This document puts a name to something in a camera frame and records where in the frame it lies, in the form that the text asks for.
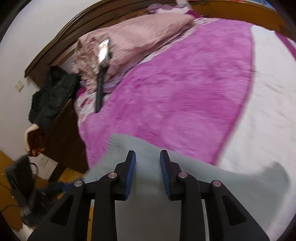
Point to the wooden cabinet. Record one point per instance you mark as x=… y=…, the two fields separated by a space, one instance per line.
x=231 y=14

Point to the purple ruffled pillow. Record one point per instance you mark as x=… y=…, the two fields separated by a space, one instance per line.
x=166 y=8

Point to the pink pillow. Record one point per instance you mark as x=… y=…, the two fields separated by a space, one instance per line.
x=143 y=37

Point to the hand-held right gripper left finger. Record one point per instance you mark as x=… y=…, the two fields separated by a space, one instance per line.
x=129 y=176

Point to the grey pants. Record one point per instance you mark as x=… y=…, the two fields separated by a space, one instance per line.
x=148 y=162

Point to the dark wooden headboard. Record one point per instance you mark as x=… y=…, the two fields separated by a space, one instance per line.
x=69 y=34

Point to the purple and white striped blanket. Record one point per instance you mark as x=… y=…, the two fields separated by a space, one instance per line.
x=185 y=92

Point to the red and white cloth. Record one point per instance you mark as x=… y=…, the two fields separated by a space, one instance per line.
x=35 y=141

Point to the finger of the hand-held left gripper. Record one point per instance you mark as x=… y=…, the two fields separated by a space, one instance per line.
x=62 y=186

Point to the wall socket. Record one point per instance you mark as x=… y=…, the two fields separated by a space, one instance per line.
x=19 y=85

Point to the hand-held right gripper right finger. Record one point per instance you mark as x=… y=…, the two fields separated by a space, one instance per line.
x=165 y=176

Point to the black clothing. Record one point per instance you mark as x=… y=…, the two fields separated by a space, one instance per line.
x=53 y=97

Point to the dark wooden nightstand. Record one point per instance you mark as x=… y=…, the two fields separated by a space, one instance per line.
x=67 y=143

